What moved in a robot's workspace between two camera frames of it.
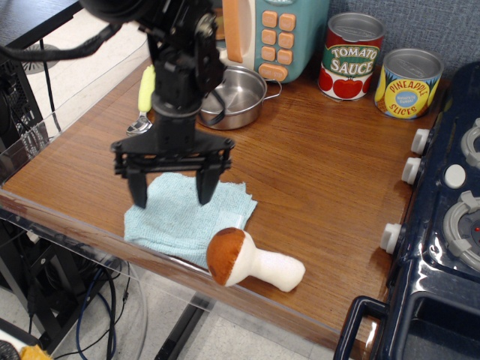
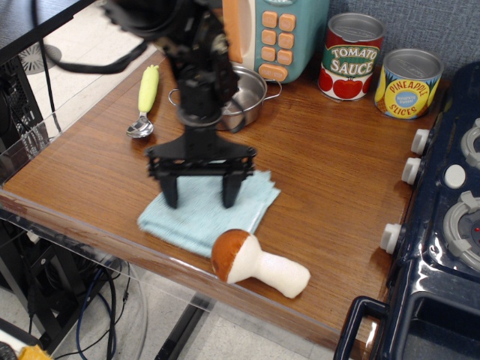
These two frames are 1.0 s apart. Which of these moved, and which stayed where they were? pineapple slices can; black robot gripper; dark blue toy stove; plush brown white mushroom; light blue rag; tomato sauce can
Moved: black robot gripper; light blue rag
Stayed: tomato sauce can; plush brown white mushroom; pineapple slices can; dark blue toy stove
